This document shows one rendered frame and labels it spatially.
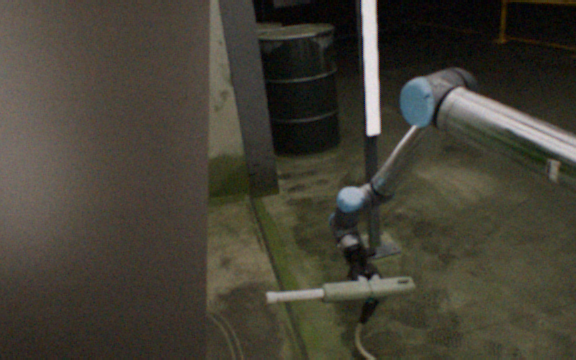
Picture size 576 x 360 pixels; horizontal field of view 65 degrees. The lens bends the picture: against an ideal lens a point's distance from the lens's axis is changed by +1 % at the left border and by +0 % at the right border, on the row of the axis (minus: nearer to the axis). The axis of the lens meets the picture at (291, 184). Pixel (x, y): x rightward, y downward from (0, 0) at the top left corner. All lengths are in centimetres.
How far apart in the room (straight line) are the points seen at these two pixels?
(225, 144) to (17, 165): 234
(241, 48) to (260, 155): 64
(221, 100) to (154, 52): 227
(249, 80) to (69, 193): 227
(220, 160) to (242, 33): 74
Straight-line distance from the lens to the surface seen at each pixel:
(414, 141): 143
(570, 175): 101
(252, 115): 271
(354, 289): 145
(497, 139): 106
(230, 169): 280
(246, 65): 264
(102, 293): 49
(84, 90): 41
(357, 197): 159
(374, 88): 194
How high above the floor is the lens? 130
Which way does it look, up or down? 25 degrees down
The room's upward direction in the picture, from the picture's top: 7 degrees counter-clockwise
